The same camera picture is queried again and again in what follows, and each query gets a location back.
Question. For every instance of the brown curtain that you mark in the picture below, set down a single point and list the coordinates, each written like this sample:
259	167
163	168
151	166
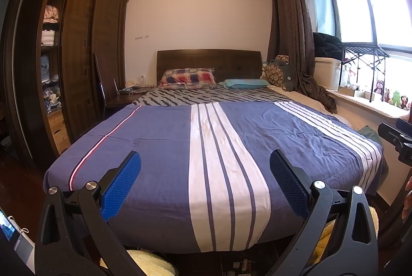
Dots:
289	31

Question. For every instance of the black padded jacket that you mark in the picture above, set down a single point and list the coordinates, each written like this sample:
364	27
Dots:
326	46

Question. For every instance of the window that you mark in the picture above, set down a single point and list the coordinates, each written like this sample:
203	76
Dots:
370	5

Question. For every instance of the person's right hand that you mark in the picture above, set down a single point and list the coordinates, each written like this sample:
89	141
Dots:
408	183

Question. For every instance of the white storage box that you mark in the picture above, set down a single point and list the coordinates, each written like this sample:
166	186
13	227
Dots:
326	73

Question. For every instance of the blue white striped bedsheet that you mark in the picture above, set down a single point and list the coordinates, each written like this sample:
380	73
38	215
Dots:
161	140

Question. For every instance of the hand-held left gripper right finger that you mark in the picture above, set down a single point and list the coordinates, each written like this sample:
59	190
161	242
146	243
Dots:
288	186

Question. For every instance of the dark wooden headboard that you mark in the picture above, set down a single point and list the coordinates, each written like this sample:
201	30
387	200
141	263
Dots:
209	58

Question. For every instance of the dark metal chair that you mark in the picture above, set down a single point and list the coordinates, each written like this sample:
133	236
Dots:
101	92

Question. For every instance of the dark wooden nightstand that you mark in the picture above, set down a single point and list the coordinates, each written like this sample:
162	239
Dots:
125	99

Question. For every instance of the brown monkey plush toy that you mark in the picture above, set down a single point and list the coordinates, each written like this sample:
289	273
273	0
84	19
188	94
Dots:
379	86

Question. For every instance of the dark green cloth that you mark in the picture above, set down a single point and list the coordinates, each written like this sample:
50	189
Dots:
370	134

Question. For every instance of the grey zebra pattern blanket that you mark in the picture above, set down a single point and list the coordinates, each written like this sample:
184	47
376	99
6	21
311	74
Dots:
206	95

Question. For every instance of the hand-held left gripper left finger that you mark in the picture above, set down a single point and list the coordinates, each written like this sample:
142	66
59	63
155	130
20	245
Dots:
120	186

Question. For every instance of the pink folded clothes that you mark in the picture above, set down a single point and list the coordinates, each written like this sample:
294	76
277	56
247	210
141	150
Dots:
51	13

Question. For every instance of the black folding rack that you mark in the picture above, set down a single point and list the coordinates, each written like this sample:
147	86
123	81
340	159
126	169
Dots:
363	49

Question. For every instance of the teal pillow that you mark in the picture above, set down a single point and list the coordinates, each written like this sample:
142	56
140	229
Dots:
244	83

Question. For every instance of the green frog plush toy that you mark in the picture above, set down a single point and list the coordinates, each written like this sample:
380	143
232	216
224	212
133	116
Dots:
396	98

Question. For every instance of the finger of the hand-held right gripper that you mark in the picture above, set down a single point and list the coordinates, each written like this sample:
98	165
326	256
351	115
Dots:
388	132

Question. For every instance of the yellow fluffy rug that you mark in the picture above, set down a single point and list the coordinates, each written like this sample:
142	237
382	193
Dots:
148	263

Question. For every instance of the plaid pillow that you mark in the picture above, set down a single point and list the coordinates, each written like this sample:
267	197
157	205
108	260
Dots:
186	78

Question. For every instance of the dark wooden wardrobe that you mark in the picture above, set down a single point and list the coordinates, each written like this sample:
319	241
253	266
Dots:
80	54

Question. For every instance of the patterned brown cushion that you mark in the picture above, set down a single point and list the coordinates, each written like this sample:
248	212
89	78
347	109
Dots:
278	73

